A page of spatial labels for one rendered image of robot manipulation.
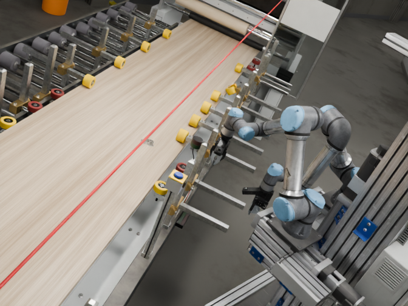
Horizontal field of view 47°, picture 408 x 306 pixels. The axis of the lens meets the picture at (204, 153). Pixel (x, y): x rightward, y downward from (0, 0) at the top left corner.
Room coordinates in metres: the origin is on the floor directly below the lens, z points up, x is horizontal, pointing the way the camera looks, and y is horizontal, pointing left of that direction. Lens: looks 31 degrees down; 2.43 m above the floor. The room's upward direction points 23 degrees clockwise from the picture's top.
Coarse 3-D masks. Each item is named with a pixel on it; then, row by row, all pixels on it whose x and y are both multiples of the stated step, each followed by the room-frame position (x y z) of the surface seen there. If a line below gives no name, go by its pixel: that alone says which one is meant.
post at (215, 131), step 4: (216, 128) 2.49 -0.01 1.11; (212, 132) 2.47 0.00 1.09; (216, 132) 2.47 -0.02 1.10; (212, 136) 2.47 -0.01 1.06; (216, 136) 2.47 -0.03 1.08; (208, 140) 2.47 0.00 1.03; (212, 140) 2.47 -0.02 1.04; (212, 144) 2.47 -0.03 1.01; (208, 148) 2.47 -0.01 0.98; (204, 156) 2.47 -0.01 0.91; (204, 160) 2.47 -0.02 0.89; (200, 164) 2.47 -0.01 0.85; (204, 164) 2.47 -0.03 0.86; (200, 168) 2.47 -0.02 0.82; (200, 172) 2.47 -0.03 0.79
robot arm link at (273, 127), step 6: (318, 108) 2.09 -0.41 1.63; (276, 120) 2.24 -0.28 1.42; (258, 126) 2.27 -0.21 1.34; (264, 126) 2.26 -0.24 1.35; (270, 126) 2.24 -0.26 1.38; (276, 126) 2.21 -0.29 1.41; (318, 126) 2.04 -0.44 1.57; (258, 132) 2.26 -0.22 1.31; (264, 132) 2.26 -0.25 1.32; (270, 132) 2.24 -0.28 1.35; (276, 132) 2.22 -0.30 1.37; (282, 132) 2.21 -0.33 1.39
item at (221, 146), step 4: (220, 140) 2.26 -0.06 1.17; (224, 140) 2.27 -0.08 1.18; (228, 140) 2.28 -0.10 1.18; (220, 144) 2.24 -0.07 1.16; (224, 144) 2.25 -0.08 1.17; (216, 148) 2.21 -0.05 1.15; (220, 148) 2.22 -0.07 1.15; (224, 148) 2.23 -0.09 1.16; (216, 152) 2.19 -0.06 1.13; (220, 152) 2.20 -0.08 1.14
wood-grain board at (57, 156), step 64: (128, 64) 3.27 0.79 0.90; (192, 64) 3.78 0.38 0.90; (64, 128) 2.17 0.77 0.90; (128, 128) 2.44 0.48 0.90; (192, 128) 2.76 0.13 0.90; (0, 192) 1.53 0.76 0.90; (64, 192) 1.69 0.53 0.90; (128, 192) 1.88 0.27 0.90; (0, 256) 1.22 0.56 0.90; (64, 256) 1.34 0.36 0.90
